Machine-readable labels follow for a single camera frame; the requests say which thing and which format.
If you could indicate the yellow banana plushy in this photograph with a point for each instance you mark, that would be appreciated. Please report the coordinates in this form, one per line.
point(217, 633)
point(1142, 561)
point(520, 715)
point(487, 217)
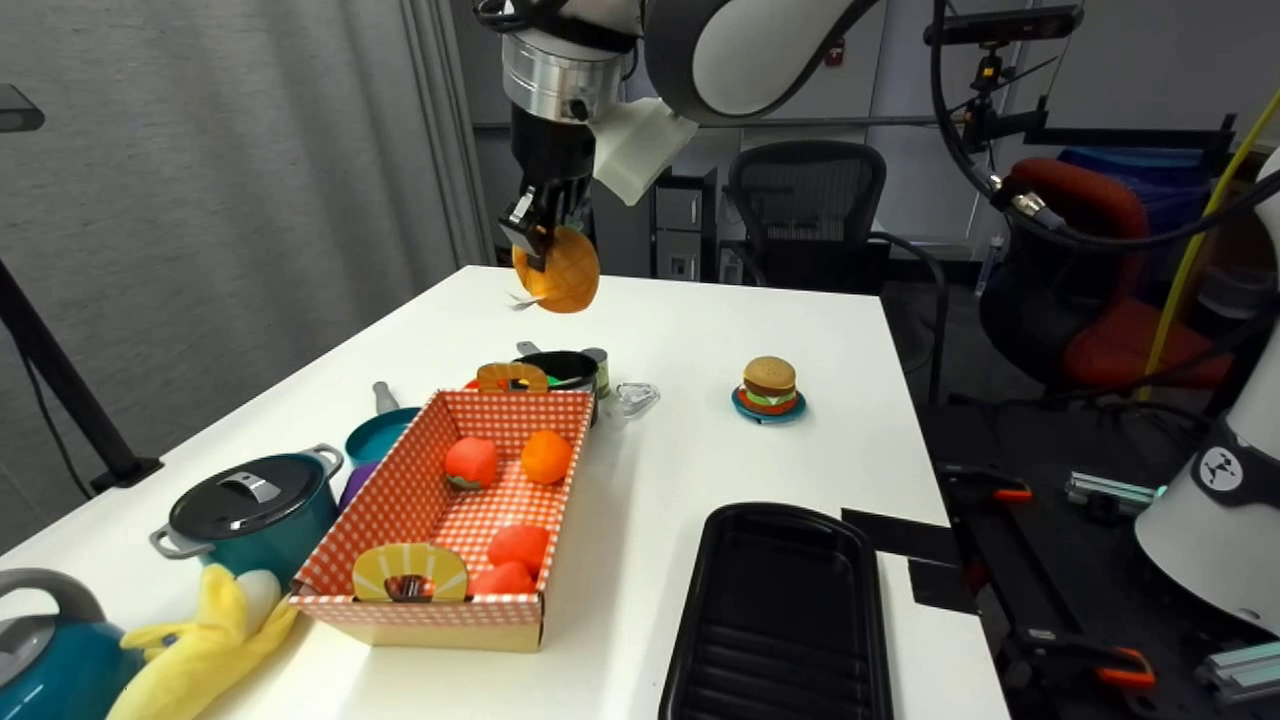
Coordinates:
point(201, 653)

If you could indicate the toy hamburger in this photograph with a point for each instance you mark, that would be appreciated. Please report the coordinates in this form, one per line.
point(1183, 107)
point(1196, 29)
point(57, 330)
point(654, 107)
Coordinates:
point(771, 383)

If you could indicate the pale grey clamp bar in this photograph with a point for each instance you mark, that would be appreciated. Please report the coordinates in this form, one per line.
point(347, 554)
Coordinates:
point(1122, 491)
point(1240, 664)

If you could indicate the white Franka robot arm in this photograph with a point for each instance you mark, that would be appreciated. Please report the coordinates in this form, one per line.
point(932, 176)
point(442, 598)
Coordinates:
point(763, 55)

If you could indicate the orange pineapple plushy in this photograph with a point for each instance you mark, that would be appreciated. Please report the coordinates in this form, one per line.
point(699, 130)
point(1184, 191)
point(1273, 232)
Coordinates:
point(567, 276)

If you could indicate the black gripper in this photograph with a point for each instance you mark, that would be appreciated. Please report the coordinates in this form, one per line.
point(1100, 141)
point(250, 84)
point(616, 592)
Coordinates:
point(555, 161)

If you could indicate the teal toy kettle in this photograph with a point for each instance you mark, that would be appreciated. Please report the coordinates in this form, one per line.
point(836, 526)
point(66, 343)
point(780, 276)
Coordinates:
point(54, 664)

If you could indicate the teal toy frying pan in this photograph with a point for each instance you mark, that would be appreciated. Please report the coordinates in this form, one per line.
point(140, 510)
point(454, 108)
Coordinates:
point(381, 433)

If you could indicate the clear plastic labelled tag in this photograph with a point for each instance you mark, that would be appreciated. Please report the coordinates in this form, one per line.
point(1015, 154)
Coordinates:
point(635, 397)

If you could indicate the red office chair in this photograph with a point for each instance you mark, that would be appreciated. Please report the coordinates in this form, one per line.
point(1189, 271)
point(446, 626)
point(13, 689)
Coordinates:
point(1135, 352)

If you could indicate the black camera on mount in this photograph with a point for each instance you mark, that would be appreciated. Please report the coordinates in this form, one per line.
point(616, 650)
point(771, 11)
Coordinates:
point(1002, 27)

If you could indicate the teal burger plate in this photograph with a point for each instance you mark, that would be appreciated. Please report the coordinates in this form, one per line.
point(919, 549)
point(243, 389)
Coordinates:
point(771, 412)

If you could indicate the yellow toy fruit slice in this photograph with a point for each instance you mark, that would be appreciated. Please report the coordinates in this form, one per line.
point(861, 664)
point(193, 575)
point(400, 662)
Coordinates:
point(410, 571)

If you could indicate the round toy orange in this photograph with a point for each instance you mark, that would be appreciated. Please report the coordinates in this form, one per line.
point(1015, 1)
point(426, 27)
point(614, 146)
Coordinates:
point(545, 459)

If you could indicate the black toy pot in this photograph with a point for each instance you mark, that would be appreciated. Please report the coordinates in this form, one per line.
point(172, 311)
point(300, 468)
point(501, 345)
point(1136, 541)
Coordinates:
point(567, 364)

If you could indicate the red toy fruit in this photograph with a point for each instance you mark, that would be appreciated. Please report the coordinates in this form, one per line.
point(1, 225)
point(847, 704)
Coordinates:
point(501, 583)
point(520, 544)

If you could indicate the purple toy eggplant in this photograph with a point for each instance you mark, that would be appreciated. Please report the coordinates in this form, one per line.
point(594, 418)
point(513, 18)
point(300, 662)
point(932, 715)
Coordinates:
point(353, 482)

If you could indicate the black mesh office chair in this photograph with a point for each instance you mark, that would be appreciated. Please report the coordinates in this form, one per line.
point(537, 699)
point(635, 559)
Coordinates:
point(805, 203)

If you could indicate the teal toy pot with lid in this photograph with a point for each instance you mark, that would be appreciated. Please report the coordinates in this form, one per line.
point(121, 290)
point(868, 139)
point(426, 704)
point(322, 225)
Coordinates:
point(252, 514)

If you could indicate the black camera stand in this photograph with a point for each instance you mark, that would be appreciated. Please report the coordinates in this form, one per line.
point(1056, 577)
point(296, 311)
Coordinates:
point(66, 386)

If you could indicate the black plastic tray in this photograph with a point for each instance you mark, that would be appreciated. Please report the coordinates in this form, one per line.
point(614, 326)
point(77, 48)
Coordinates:
point(773, 626)

